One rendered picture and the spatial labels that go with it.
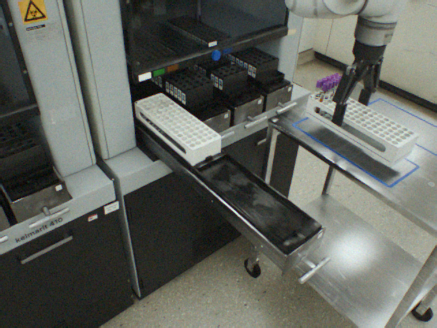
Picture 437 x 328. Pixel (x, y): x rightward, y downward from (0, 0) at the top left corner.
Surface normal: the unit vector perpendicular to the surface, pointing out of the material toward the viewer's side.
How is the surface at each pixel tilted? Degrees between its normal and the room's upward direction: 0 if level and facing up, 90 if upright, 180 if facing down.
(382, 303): 0
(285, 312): 0
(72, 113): 90
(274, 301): 0
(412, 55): 90
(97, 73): 90
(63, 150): 90
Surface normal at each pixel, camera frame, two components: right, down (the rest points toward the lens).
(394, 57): -0.76, 0.39
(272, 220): 0.04, -0.77
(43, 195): 0.64, 0.51
